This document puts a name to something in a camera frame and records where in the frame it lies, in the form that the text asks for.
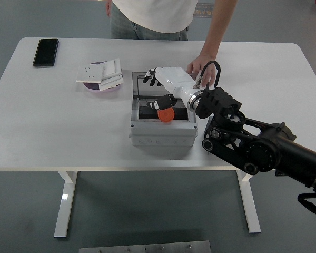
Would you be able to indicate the person's left hand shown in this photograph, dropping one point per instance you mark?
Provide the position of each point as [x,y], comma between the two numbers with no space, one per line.
[202,68]

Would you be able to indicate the transparent hinged box lid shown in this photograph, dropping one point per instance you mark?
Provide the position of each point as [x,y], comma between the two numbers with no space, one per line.
[139,87]

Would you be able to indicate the black smartphone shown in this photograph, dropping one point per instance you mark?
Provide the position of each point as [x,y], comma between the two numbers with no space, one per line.
[45,52]

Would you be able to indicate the person's right hand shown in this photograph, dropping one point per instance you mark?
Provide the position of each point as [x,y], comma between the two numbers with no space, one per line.
[108,8]

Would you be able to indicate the person's left forearm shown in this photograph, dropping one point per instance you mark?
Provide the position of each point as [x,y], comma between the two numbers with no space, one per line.
[218,26]

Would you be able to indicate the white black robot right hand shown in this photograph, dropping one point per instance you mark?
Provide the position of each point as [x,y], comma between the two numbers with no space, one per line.
[173,79]

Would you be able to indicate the white table leg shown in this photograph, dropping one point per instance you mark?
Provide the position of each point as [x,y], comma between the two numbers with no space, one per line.
[250,208]
[64,205]

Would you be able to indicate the brown floor sign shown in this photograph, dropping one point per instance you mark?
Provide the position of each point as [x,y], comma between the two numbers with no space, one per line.
[204,11]

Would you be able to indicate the orange cylindrical battery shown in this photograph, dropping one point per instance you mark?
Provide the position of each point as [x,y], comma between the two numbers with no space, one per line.
[166,116]

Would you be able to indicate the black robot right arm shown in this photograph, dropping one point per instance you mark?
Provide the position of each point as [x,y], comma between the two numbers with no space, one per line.
[252,147]

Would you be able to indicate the grey plastic junction box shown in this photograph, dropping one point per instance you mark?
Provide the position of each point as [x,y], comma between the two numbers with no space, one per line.
[163,138]

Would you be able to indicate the purple shallow bowl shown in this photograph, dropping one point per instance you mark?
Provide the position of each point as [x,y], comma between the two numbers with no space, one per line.
[94,89]

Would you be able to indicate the white wall switch panel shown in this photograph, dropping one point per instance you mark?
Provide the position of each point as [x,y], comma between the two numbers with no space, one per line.
[110,83]
[112,67]

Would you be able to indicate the person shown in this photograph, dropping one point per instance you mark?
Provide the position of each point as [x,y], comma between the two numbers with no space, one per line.
[152,15]

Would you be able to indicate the grey box cover frame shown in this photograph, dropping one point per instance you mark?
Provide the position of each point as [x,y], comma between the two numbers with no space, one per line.
[147,125]

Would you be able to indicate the grey metal plate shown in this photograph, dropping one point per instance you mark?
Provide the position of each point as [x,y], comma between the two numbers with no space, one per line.
[144,247]

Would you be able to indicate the white wall socket panel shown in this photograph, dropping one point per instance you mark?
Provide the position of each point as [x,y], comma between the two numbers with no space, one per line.
[89,73]

